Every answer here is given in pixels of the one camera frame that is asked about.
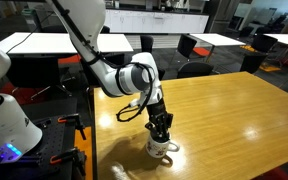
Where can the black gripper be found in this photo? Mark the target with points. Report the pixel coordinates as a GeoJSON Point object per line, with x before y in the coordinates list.
{"type": "Point", "coordinates": [159, 120]}

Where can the white patterned mug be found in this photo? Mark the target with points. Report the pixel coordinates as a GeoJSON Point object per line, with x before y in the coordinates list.
{"type": "Point", "coordinates": [159, 149]}

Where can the white table middle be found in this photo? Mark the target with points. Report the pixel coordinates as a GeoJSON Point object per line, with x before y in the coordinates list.
{"type": "Point", "coordinates": [216, 40]}

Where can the white table right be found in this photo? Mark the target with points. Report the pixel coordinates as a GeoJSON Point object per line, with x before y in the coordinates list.
{"type": "Point", "coordinates": [281, 38]}

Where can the black orange clamp front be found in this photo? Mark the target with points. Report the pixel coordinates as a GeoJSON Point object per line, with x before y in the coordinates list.
{"type": "Point", "coordinates": [75, 155]}

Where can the black orange clamp rear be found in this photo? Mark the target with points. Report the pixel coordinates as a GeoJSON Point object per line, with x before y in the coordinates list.
{"type": "Point", "coordinates": [76, 121]}

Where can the black chair near right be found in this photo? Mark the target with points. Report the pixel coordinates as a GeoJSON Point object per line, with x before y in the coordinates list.
{"type": "Point", "coordinates": [194, 69]}

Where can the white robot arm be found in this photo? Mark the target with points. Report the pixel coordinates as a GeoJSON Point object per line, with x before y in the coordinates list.
{"type": "Point", "coordinates": [83, 20]}

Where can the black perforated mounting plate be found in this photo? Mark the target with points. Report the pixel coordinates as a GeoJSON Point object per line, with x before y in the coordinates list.
{"type": "Point", "coordinates": [57, 139]}

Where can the black chair by middle table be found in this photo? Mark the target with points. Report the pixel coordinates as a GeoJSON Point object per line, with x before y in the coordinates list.
{"type": "Point", "coordinates": [185, 47]}

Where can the white table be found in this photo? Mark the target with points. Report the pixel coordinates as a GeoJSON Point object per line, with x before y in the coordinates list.
{"type": "Point", "coordinates": [281, 38]}
{"type": "Point", "coordinates": [216, 40]}
{"type": "Point", "coordinates": [59, 43]}

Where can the black chair middle back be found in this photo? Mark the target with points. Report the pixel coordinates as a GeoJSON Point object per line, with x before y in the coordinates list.
{"type": "Point", "coordinates": [146, 43]}

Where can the white table left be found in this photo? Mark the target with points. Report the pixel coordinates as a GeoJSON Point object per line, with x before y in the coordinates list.
{"type": "Point", "coordinates": [59, 43]}

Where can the black orange clamp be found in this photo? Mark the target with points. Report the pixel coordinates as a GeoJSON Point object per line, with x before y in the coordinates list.
{"type": "Point", "coordinates": [76, 121]}
{"type": "Point", "coordinates": [75, 155]}

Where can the black chair near left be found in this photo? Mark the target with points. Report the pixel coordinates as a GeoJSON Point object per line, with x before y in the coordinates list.
{"type": "Point", "coordinates": [161, 73]}

